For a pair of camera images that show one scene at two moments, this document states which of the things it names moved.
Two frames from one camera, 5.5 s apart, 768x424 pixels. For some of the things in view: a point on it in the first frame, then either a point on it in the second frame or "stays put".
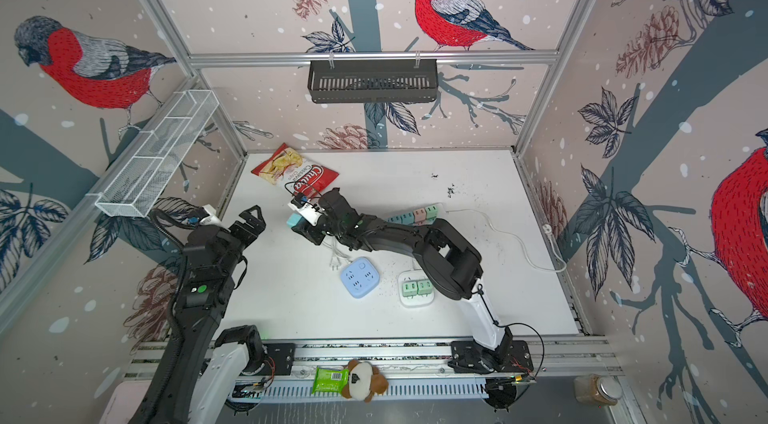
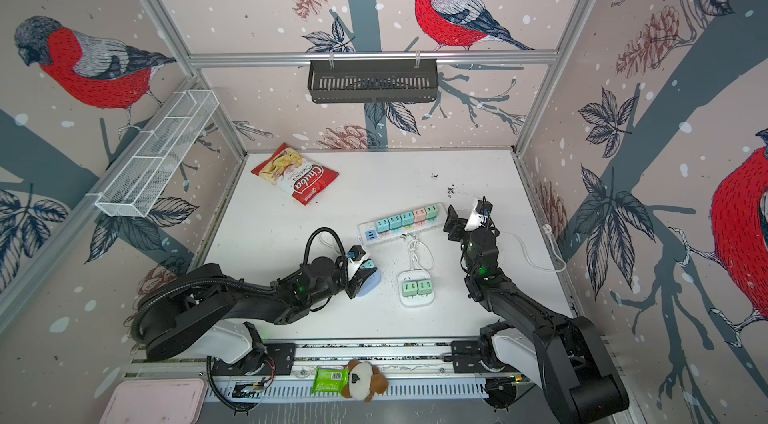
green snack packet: [330, 381] stays put
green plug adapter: [409, 288] stays put
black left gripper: [257, 225] -> [357, 281]
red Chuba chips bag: [287, 169] stays put
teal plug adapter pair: [407, 218] stays put
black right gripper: [315, 231] -> [454, 223]
